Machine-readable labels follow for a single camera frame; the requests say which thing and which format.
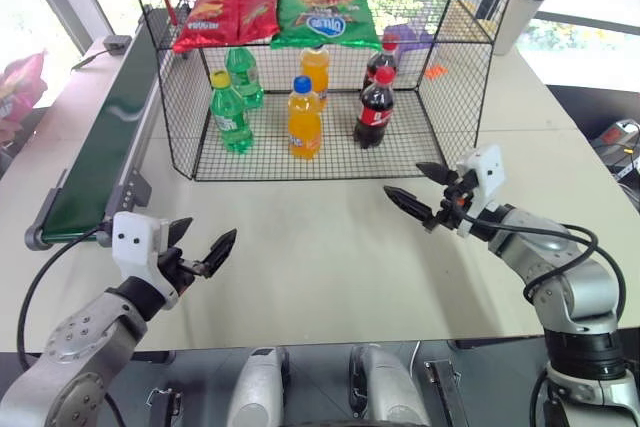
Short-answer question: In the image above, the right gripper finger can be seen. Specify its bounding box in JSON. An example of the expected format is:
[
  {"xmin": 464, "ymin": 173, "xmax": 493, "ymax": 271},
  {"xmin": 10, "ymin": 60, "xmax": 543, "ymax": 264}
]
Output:
[
  {"xmin": 415, "ymin": 161, "xmax": 459, "ymax": 187},
  {"xmin": 382, "ymin": 185, "xmax": 441, "ymax": 228}
]

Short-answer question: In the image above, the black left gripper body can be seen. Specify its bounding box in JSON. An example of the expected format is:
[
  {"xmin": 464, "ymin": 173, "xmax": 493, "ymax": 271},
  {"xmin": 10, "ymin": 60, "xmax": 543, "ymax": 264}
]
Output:
[{"xmin": 157, "ymin": 245, "xmax": 213, "ymax": 299}]

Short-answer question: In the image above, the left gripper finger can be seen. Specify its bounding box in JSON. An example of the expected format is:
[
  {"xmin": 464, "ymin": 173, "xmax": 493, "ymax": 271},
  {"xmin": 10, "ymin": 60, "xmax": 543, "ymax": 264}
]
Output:
[
  {"xmin": 167, "ymin": 216, "xmax": 195, "ymax": 251},
  {"xmin": 201, "ymin": 227, "xmax": 239, "ymax": 279}
]

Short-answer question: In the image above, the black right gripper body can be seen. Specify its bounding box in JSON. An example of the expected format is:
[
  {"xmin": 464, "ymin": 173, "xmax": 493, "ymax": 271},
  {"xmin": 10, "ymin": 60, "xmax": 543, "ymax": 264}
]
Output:
[{"xmin": 423, "ymin": 169, "xmax": 481, "ymax": 238}]

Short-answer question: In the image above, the green conveyor belt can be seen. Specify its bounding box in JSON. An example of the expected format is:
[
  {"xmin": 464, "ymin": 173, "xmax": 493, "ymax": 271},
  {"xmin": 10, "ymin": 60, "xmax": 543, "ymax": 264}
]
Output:
[{"xmin": 24, "ymin": 4, "xmax": 191, "ymax": 252}]

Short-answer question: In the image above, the cola bottle red cap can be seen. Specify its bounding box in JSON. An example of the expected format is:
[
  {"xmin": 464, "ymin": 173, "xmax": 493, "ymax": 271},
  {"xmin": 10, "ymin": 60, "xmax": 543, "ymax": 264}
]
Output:
[
  {"xmin": 362, "ymin": 35, "xmax": 402, "ymax": 93},
  {"xmin": 353, "ymin": 66, "xmax": 396, "ymax": 151}
]

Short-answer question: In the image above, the green soda bottle yellow cap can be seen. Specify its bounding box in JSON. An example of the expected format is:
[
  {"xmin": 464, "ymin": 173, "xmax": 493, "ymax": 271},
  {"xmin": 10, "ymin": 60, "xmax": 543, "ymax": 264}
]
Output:
[{"xmin": 208, "ymin": 70, "xmax": 256, "ymax": 155}]

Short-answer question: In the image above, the orange soda bottle blue cap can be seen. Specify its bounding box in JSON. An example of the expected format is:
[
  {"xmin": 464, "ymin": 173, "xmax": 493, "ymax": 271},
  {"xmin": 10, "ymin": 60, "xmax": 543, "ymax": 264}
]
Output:
[
  {"xmin": 299, "ymin": 44, "xmax": 332, "ymax": 111},
  {"xmin": 286, "ymin": 75, "xmax": 324, "ymax": 162}
]

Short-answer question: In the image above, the purple snack bag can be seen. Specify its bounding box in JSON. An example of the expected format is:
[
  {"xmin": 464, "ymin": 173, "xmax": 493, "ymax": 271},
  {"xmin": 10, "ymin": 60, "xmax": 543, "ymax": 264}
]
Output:
[{"xmin": 382, "ymin": 21, "xmax": 439, "ymax": 56}]

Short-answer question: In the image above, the silver rounded robot leg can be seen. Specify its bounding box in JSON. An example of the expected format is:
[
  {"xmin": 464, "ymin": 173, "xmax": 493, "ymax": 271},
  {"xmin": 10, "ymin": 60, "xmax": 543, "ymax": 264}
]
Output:
[
  {"xmin": 227, "ymin": 346, "xmax": 292, "ymax": 427},
  {"xmin": 348, "ymin": 343, "xmax": 432, "ymax": 427}
]

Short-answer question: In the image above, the white tumbler black lid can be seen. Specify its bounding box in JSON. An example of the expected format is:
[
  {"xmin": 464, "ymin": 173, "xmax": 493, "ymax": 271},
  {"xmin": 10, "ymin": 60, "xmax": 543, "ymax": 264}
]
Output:
[{"xmin": 492, "ymin": 0, "xmax": 554, "ymax": 57}]

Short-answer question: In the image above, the black device orange label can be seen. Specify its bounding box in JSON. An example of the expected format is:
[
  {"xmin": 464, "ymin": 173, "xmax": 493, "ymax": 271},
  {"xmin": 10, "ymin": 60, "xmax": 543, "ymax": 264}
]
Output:
[{"xmin": 589, "ymin": 118, "xmax": 640, "ymax": 183}]

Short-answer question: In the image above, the green chips bag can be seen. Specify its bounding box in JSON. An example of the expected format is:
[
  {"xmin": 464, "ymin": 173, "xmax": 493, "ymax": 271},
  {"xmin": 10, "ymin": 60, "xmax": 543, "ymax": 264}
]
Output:
[{"xmin": 269, "ymin": 0, "xmax": 384, "ymax": 52}]

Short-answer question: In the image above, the grey power adapter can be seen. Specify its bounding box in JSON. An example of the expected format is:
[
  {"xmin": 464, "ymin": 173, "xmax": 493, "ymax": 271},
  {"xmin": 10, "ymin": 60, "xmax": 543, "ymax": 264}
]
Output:
[{"xmin": 102, "ymin": 34, "xmax": 133, "ymax": 56}]

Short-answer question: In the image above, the pink snack bag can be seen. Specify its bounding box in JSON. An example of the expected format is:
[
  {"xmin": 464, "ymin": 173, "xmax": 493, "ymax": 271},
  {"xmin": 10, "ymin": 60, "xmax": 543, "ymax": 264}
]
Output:
[{"xmin": 0, "ymin": 49, "xmax": 49, "ymax": 143}]

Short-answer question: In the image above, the red chips bag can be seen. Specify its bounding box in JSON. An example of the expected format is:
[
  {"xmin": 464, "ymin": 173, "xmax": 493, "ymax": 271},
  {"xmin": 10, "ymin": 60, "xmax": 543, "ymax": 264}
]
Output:
[
  {"xmin": 172, "ymin": 0, "xmax": 246, "ymax": 54},
  {"xmin": 234, "ymin": 0, "xmax": 285, "ymax": 45}
]

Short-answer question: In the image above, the black wire mesh shelf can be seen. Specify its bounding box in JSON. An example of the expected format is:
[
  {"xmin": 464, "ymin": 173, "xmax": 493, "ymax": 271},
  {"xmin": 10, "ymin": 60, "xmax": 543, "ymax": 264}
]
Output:
[{"xmin": 122, "ymin": 0, "xmax": 529, "ymax": 183}]

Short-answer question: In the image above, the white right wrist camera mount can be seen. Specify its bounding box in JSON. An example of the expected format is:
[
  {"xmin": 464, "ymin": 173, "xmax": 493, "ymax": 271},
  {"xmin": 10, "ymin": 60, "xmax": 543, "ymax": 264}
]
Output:
[{"xmin": 455, "ymin": 143, "xmax": 506, "ymax": 239}]

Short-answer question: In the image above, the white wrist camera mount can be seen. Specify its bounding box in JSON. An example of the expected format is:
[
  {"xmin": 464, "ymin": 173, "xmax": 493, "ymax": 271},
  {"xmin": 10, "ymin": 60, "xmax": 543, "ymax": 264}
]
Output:
[
  {"xmin": 455, "ymin": 143, "xmax": 506, "ymax": 239},
  {"xmin": 110, "ymin": 211, "xmax": 181, "ymax": 311}
]

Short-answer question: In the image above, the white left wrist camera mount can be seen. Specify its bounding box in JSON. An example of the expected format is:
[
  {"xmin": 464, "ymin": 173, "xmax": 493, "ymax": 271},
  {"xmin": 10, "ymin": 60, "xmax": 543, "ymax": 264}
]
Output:
[{"xmin": 110, "ymin": 211, "xmax": 181, "ymax": 311}]

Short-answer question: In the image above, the black metal bracket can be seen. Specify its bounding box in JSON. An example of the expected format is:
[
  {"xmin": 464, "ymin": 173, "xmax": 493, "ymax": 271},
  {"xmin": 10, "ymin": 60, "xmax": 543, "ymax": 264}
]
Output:
[
  {"xmin": 148, "ymin": 386, "xmax": 184, "ymax": 427},
  {"xmin": 423, "ymin": 358, "xmax": 472, "ymax": 427}
]

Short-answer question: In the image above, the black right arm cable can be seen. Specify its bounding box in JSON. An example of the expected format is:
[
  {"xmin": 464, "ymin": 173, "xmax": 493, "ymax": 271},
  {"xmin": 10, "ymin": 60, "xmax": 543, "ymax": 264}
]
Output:
[{"xmin": 459, "ymin": 211, "xmax": 627, "ymax": 321}]

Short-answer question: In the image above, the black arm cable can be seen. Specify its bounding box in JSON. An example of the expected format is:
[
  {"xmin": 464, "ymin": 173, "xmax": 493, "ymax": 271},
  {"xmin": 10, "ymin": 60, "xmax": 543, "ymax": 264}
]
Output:
[
  {"xmin": 16, "ymin": 225, "xmax": 110, "ymax": 372},
  {"xmin": 459, "ymin": 211, "xmax": 627, "ymax": 321}
]

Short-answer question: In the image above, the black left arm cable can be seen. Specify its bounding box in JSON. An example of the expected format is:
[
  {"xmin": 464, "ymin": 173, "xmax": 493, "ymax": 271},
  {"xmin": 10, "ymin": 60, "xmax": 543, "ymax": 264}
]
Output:
[{"xmin": 16, "ymin": 225, "xmax": 110, "ymax": 372}]

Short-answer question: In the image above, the grey adapter cable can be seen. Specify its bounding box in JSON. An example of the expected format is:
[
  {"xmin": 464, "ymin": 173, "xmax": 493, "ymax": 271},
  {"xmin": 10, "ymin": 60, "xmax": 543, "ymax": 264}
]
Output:
[{"xmin": 69, "ymin": 48, "xmax": 109, "ymax": 74}]

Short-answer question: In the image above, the grey metal window frame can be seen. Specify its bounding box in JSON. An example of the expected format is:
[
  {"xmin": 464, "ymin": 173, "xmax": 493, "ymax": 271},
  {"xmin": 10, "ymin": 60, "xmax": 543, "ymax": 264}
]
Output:
[{"xmin": 12, "ymin": 0, "xmax": 151, "ymax": 54}]

